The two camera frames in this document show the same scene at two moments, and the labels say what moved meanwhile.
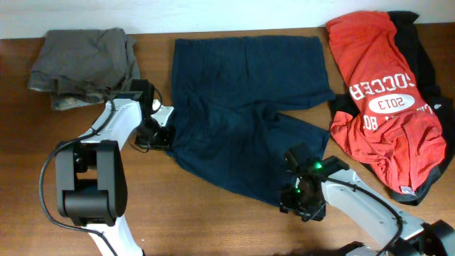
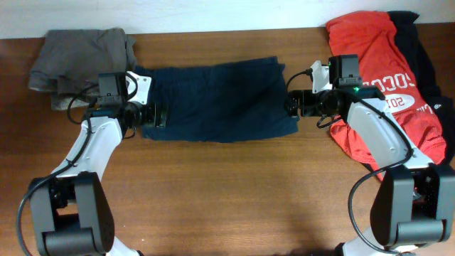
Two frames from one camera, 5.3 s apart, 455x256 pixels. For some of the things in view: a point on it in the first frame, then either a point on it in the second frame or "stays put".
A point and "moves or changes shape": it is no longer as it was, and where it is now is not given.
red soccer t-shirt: [394, 131] stays put
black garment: [441, 107] stays put
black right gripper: [314, 213] -> [306, 109]
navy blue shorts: [228, 94] moves or changes shape
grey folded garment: [80, 67] stays put
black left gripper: [164, 142] -> [151, 118]
